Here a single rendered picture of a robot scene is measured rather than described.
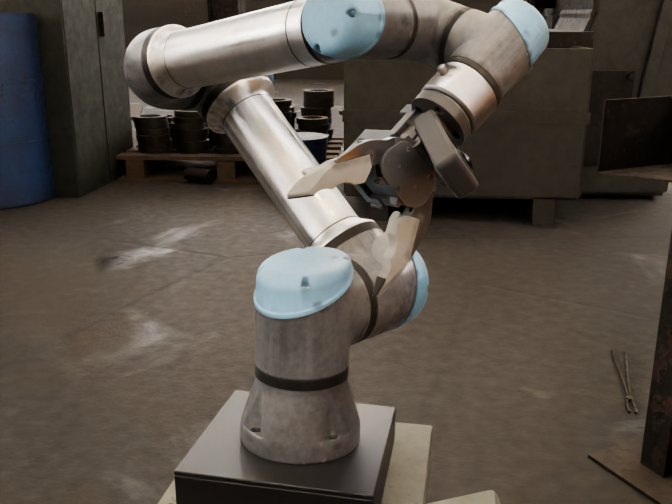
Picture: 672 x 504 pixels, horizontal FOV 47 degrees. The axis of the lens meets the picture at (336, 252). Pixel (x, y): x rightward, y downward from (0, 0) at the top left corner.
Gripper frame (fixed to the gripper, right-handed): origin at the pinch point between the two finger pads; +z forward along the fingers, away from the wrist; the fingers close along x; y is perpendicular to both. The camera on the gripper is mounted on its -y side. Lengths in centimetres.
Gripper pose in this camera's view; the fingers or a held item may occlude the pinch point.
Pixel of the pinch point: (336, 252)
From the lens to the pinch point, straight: 76.4
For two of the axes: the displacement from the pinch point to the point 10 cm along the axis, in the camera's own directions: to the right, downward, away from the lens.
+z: -6.4, 7.3, -2.4
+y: -5.0, -1.6, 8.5
